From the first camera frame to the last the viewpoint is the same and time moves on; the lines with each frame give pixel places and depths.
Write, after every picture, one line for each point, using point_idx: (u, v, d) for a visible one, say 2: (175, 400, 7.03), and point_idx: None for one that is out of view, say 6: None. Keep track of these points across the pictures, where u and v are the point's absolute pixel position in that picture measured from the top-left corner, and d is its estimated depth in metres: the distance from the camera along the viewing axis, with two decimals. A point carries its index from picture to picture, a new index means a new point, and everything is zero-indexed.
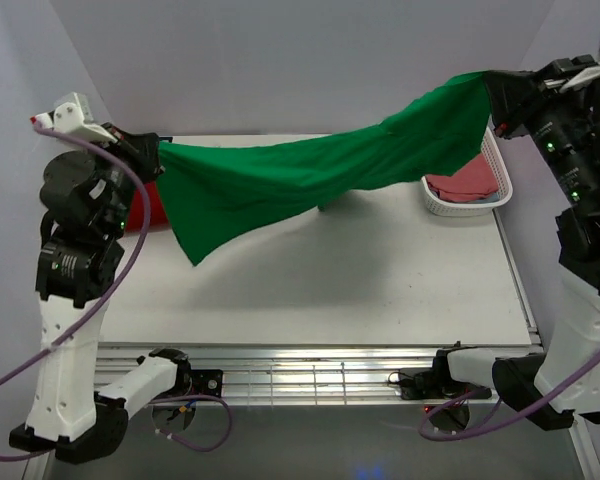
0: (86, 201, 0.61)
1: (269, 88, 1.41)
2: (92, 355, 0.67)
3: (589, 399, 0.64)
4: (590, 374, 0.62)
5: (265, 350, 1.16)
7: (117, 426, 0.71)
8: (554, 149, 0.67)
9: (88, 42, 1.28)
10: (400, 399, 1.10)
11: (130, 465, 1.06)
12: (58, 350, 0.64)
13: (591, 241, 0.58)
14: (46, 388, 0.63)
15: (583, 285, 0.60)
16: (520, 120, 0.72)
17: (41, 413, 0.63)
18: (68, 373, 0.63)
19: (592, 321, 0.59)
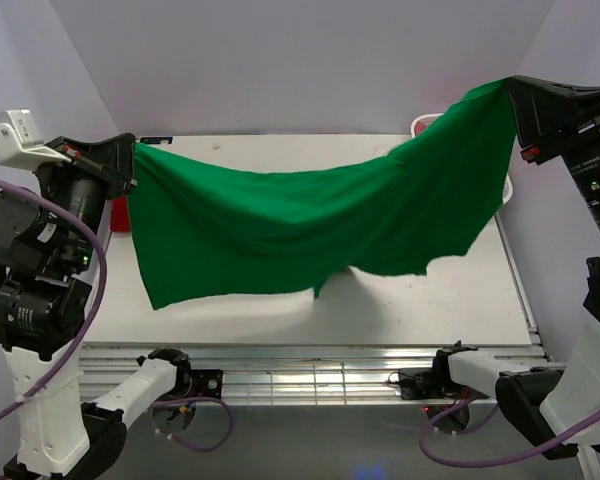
0: (35, 244, 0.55)
1: (269, 86, 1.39)
2: (74, 390, 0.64)
3: (597, 434, 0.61)
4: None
5: (264, 350, 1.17)
7: (115, 439, 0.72)
8: (599, 188, 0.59)
9: (87, 41, 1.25)
10: (400, 399, 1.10)
11: (134, 463, 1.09)
12: (32, 400, 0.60)
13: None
14: (29, 431, 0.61)
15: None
16: (561, 150, 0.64)
17: (32, 452, 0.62)
18: (49, 415, 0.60)
19: None
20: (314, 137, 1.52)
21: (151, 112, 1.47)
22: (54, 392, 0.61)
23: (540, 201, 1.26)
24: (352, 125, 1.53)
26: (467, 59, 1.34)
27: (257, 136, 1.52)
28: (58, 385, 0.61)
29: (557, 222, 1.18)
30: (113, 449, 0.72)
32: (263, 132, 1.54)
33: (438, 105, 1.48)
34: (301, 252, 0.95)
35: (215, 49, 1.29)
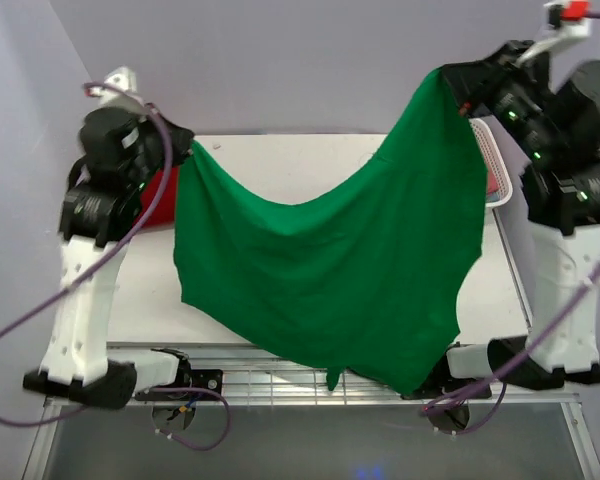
0: (120, 149, 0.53)
1: (270, 87, 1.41)
2: (109, 301, 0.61)
3: (577, 353, 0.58)
4: (572, 324, 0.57)
5: (263, 350, 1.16)
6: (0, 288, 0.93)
7: (126, 385, 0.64)
8: (516, 118, 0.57)
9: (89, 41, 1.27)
10: (400, 399, 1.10)
11: (130, 464, 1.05)
12: (76, 291, 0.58)
13: (548, 193, 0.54)
14: (61, 328, 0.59)
15: (545, 231, 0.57)
16: (482, 99, 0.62)
17: (57, 354, 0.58)
18: (86, 310, 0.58)
19: (561, 265, 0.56)
20: (314, 137, 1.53)
21: None
22: (99, 292, 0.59)
23: None
24: (351, 125, 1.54)
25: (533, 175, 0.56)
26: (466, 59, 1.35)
27: (258, 135, 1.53)
28: (105, 291, 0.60)
29: None
30: (120, 399, 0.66)
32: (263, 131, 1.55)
33: None
34: (288, 283, 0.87)
35: (216, 50, 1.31)
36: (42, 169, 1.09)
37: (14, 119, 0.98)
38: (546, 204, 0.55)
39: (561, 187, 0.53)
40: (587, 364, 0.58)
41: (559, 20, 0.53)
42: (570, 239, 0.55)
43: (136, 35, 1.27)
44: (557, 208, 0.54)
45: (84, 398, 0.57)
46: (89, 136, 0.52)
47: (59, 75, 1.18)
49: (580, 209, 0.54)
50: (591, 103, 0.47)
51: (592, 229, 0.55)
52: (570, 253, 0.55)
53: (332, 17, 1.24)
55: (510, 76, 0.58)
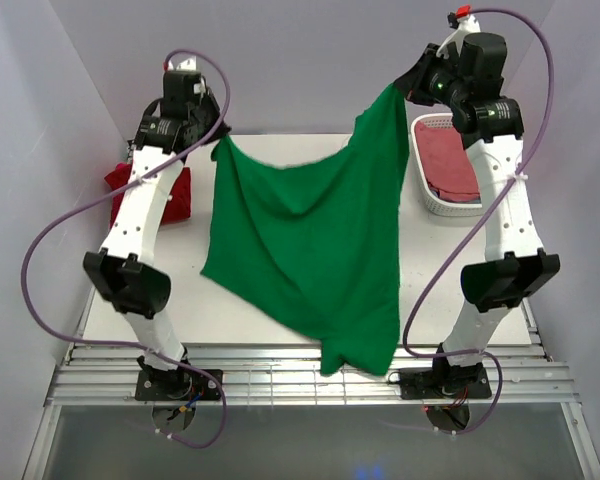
0: (188, 91, 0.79)
1: (270, 88, 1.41)
2: (162, 207, 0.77)
3: (522, 240, 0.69)
4: (509, 213, 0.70)
5: (264, 350, 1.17)
6: (2, 286, 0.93)
7: (163, 298, 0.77)
8: (442, 89, 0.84)
9: (91, 42, 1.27)
10: (400, 399, 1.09)
11: (130, 464, 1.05)
12: (143, 184, 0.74)
13: (469, 117, 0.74)
14: (126, 214, 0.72)
15: (475, 146, 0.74)
16: (417, 84, 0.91)
17: (117, 234, 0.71)
18: (147, 199, 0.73)
19: (490, 165, 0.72)
20: (314, 138, 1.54)
21: None
22: (158, 189, 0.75)
23: (539, 199, 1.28)
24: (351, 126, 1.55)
25: (459, 110, 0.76)
26: None
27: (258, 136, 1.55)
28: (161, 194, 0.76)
29: (555, 220, 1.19)
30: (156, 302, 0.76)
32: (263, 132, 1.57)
33: None
34: (293, 240, 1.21)
35: (217, 51, 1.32)
36: (44, 168, 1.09)
37: (16, 121, 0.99)
38: (466, 126, 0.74)
39: (476, 111, 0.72)
40: (533, 251, 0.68)
41: (452, 18, 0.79)
42: (494, 144, 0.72)
43: (137, 36, 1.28)
44: (474, 129, 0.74)
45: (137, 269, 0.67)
46: (168, 85, 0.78)
47: (60, 74, 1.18)
49: (496, 123, 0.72)
50: (479, 49, 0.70)
51: (507, 136, 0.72)
52: (495, 155, 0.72)
53: (332, 18, 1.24)
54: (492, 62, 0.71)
55: (432, 65, 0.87)
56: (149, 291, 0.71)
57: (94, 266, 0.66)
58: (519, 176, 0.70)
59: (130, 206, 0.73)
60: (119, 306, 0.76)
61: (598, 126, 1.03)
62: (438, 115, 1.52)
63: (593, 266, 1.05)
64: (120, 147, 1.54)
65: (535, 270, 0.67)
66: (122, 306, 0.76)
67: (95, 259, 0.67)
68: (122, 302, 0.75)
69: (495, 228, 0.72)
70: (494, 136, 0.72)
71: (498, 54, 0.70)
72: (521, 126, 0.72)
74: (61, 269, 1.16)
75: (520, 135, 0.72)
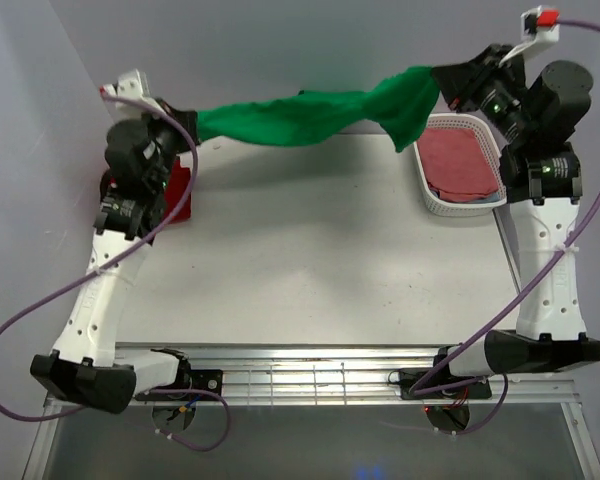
0: (140, 160, 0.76)
1: (270, 89, 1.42)
2: (124, 294, 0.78)
3: (561, 321, 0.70)
4: (553, 291, 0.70)
5: (264, 350, 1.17)
6: (2, 287, 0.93)
7: (125, 391, 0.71)
8: (499, 110, 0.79)
9: (90, 43, 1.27)
10: (400, 399, 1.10)
11: (130, 465, 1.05)
12: (101, 275, 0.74)
13: (519, 170, 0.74)
14: (82, 310, 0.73)
15: (523, 207, 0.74)
16: (467, 96, 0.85)
17: (73, 337, 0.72)
18: (104, 296, 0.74)
19: (537, 232, 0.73)
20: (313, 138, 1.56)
21: None
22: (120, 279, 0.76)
23: None
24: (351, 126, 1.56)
25: (510, 160, 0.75)
26: None
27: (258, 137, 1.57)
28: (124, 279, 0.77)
29: None
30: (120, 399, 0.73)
32: None
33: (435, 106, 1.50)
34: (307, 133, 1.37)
35: (217, 52, 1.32)
36: (42, 169, 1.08)
37: (15, 121, 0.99)
38: (516, 180, 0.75)
39: (530, 170, 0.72)
40: (571, 337, 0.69)
41: (533, 27, 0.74)
42: (544, 210, 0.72)
43: (136, 37, 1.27)
44: (523, 183, 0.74)
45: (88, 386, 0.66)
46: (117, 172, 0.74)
47: (60, 75, 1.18)
49: (549, 183, 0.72)
50: (562, 103, 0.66)
51: (558, 200, 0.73)
52: (544, 222, 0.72)
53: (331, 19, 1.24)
54: (566, 117, 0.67)
55: (492, 76, 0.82)
56: (104, 399, 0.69)
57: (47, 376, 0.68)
58: (567, 251, 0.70)
59: (85, 301, 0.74)
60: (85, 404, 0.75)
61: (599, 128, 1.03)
62: (442, 115, 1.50)
63: (594, 267, 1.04)
64: None
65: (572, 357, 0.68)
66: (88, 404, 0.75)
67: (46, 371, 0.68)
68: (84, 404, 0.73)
69: (532, 301, 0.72)
70: (545, 198, 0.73)
71: (574, 109, 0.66)
72: (576, 192, 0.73)
74: (60, 270, 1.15)
75: (575, 201, 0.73)
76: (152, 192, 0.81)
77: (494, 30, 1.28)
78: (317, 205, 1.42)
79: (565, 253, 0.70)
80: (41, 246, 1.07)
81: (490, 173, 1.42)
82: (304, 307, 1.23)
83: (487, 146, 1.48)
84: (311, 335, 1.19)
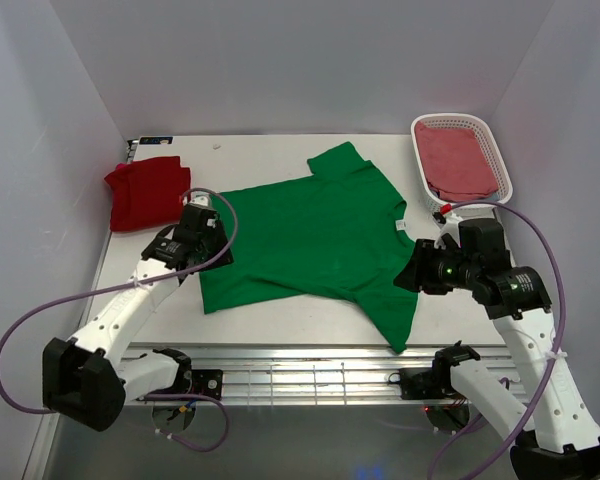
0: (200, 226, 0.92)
1: (269, 88, 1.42)
2: (145, 311, 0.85)
3: (577, 429, 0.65)
4: (559, 398, 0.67)
5: (264, 350, 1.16)
6: (4, 286, 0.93)
7: (112, 403, 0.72)
8: (453, 274, 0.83)
9: (89, 43, 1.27)
10: (400, 399, 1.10)
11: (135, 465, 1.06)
12: (135, 287, 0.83)
13: (491, 290, 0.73)
14: (108, 312, 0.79)
15: (504, 324, 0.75)
16: (424, 267, 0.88)
17: (95, 331, 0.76)
18: (133, 302, 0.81)
19: (526, 344, 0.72)
20: (312, 138, 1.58)
21: (153, 113, 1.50)
22: (151, 293, 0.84)
23: (537, 201, 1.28)
24: (351, 126, 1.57)
25: (483, 286, 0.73)
26: (464, 61, 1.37)
27: (258, 137, 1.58)
28: (150, 300, 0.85)
29: (557, 220, 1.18)
30: (103, 409, 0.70)
32: (263, 132, 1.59)
33: (434, 106, 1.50)
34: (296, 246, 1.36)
35: (216, 53, 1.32)
36: (42, 169, 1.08)
37: (15, 120, 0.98)
38: (490, 299, 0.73)
39: (499, 285, 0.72)
40: (593, 442, 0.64)
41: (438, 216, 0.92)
42: (524, 322, 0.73)
43: (135, 38, 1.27)
44: (499, 301, 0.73)
45: (96, 365, 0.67)
46: (189, 214, 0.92)
47: (59, 76, 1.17)
49: (521, 296, 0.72)
50: (482, 229, 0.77)
51: (534, 310, 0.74)
52: (529, 333, 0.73)
53: (330, 19, 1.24)
54: (494, 237, 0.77)
55: (432, 255, 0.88)
56: (96, 391, 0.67)
57: (52, 353, 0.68)
58: (557, 356, 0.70)
59: (114, 304, 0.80)
60: (63, 413, 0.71)
61: None
62: (441, 115, 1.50)
63: (594, 268, 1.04)
64: (120, 147, 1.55)
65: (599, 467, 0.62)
66: (66, 413, 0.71)
67: (55, 345, 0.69)
68: (65, 407, 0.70)
69: (543, 415, 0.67)
70: (522, 311, 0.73)
71: (498, 233, 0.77)
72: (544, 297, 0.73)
74: (61, 269, 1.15)
75: (546, 305, 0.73)
76: (193, 251, 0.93)
77: (494, 30, 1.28)
78: (316, 206, 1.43)
79: (556, 356, 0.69)
80: (41, 247, 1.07)
81: (490, 173, 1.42)
82: (304, 307, 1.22)
83: (487, 147, 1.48)
84: (311, 335, 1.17)
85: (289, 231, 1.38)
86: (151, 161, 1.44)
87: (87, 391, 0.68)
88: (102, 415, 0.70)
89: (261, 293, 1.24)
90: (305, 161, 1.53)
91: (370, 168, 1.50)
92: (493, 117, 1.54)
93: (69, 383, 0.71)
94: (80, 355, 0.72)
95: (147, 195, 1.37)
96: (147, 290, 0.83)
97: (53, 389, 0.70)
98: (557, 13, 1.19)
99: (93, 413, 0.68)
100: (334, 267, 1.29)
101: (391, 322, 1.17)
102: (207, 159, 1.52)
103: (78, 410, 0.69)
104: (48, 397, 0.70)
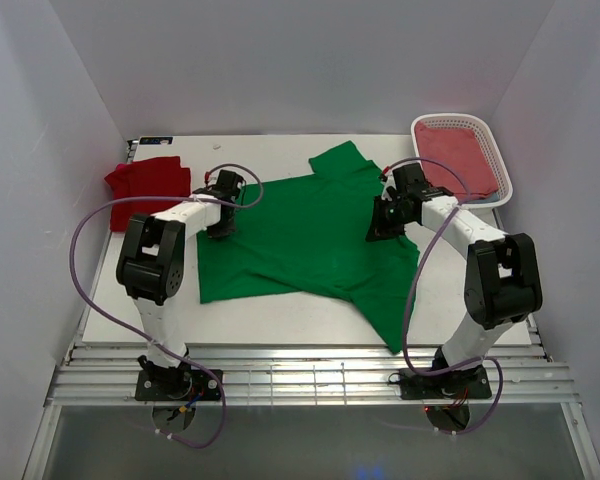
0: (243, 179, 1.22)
1: (269, 89, 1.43)
2: (197, 225, 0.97)
3: (488, 234, 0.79)
4: (468, 223, 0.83)
5: (264, 349, 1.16)
6: (5, 286, 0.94)
7: (173, 281, 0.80)
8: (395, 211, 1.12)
9: (90, 44, 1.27)
10: (400, 399, 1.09)
11: (132, 465, 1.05)
12: (193, 201, 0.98)
13: (412, 202, 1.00)
14: (177, 209, 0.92)
15: (426, 214, 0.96)
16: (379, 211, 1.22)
17: (167, 214, 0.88)
18: (196, 208, 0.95)
19: (438, 209, 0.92)
20: (312, 138, 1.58)
21: (153, 114, 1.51)
22: (205, 209, 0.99)
23: (537, 201, 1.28)
24: (351, 126, 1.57)
25: (406, 202, 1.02)
26: (464, 61, 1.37)
27: (258, 137, 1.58)
28: (204, 215, 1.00)
29: (556, 220, 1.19)
30: (170, 279, 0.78)
32: (263, 132, 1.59)
33: (434, 106, 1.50)
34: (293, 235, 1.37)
35: (216, 53, 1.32)
36: (42, 170, 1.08)
37: (15, 122, 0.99)
38: (413, 210, 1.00)
39: (413, 195, 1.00)
40: (501, 236, 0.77)
41: (382, 176, 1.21)
42: (433, 201, 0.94)
43: (136, 39, 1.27)
44: (419, 207, 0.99)
45: (175, 229, 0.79)
46: (224, 175, 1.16)
47: (59, 75, 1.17)
49: (431, 195, 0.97)
50: (403, 166, 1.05)
51: (441, 197, 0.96)
52: (439, 205, 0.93)
53: (330, 20, 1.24)
54: (412, 170, 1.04)
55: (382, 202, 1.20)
56: (172, 252, 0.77)
57: (136, 222, 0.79)
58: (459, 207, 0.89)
59: (178, 208, 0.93)
60: (130, 284, 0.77)
61: None
62: (441, 115, 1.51)
63: (594, 268, 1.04)
64: (120, 147, 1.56)
65: (513, 253, 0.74)
66: (134, 283, 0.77)
67: (139, 218, 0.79)
68: (136, 274, 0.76)
69: (464, 240, 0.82)
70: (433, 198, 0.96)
71: (415, 166, 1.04)
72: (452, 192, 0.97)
74: (61, 270, 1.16)
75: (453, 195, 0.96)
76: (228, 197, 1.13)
77: (494, 31, 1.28)
78: (316, 205, 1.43)
79: (458, 206, 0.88)
80: (42, 247, 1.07)
81: (490, 173, 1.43)
82: (304, 307, 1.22)
83: (487, 147, 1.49)
84: (311, 335, 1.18)
85: (289, 228, 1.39)
86: (151, 161, 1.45)
87: (162, 256, 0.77)
88: (167, 287, 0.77)
89: (258, 288, 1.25)
90: (307, 160, 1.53)
91: (371, 168, 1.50)
92: (492, 118, 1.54)
93: (141, 255, 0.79)
94: (152, 234, 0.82)
95: (147, 195, 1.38)
96: (203, 204, 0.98)
97: (129, 256, 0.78)
98: (557, 14, 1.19)
99: (163, 278, 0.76)
100: (332, 265, 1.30)
101: (388, 321, 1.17)
102: (207, 159, 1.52)
103: (148, 274, 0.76)
104: (123, 264, 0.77)
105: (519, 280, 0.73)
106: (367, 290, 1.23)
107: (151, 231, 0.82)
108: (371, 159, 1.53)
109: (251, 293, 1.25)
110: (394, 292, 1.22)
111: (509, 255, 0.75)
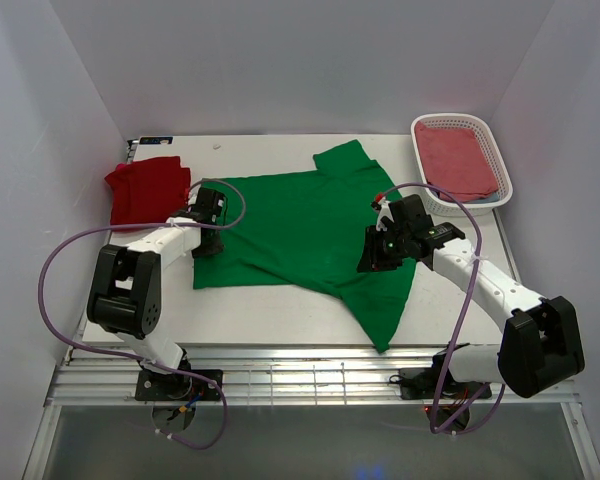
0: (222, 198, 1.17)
1: (269, 90, 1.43)
2: (175, 250, 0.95)
3: (520, 297, 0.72)
4: (497, 284, 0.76)
5: (264, 350, 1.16)
6: (4, 284, 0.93)
7: (150, 315, 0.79)
8: (392, 248, 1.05)
9: (89, 44, 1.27)
10: (400, 399, 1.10)
11: (132, 465, 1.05)
12: (170, 226, 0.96)
13: (421, 245, 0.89)
14: (153, 236, 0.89)
15: (438, 260, 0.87)
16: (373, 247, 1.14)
17: (142, 244, 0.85)
18: (172, 234, 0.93)
19: (454, 258, 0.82)
20: (311, 138, 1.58)
21: (153, 114, 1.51)
22: (182, 234, 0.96)
23: (537, 200, 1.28)
24: (351, 126, 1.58)
25: (415, 244, 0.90)
26: (463, 62, 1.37)
27: (258, 137, 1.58)
28: (183, 241, 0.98)
29: (556, 220, 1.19)
30: (145, 314, 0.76)
32: (263, 132, 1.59)
33: (434, 106, 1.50)
34: (291, 229, 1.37)
35: (216, 54, 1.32)
36: (42, 169, 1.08)
37: (15, 123, 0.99)
38: (421, 253, 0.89)
39: (423, 238, 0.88)
40: (536, 301, 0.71)
41: (374, 204, 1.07)
42: (446, 248, 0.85)
43: (135, 39, 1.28)
44: (429, 251, 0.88)
45: (150, 260, 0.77)
46: (203, 195, 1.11)
47: (58, 75, 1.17)
49: (442, 238, 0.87)
50: (402, 200, 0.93)
51: (453, 240, 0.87)
52: (454, 252, 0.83)
53: (329, 22, 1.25)
54: (413, 205, 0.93)
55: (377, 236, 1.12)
56: (147, 286, 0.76)
57: (108, 254, 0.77)
58: (481, 258, 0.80)
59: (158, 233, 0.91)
60: (104, 321, 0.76)
61: (599, 129, 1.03)
62: (440, 115, 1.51)
63: (594, 268, 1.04)
64: (120, 147, 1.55)
65: (551, 318, 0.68)
66: (107, 321, 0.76)
67: (111, 249, 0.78)
68: (109, 310, 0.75)
69: (493, 304, 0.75)
70: (444, 243, 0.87)
71: (416, 201, 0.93)
72: (461, 232, 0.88)
74: (60, 270, 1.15)
75: (464, 237, 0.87)
76: (210, 217, 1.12)
77: (494, 31, 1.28)
78: (315, 204, 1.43)
79: (478, 257, 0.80)
80: (41, 247, 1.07)
81: (491, 173, 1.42)
82: (304, 307, 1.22)
83: (487, 147, 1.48)
84: (311, 335, 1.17)
85: (288, 220, 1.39)
86: (151, 161, 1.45)
87: (136, 293, 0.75)
88: (143, 322, 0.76)
89: (250, 278, 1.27)
90: (312, 156, 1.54)
91: (374, 167, 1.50)
92: (492, 117, 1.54)
93: (114, 290, 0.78)
94: (126, 265, 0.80)
95: (147, 197, 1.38)
96: (181, 229, 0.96)
97: (100, 292, 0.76)
98: (556, 14, 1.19)
99: (138, 313, 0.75)
100: (325, 261, 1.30)
101: (377, 321, 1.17)
102: (207, 159, 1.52)
103: (123, 312, 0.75)
104: (94, 300, 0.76)
105: (559, 348, 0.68)
106: (360, 289, 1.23)
107: (125, 262, 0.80)
108: (376, 160, 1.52)
109: (243, 282, 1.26)
110: (390, 292, 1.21)
111: (545, 318, 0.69)
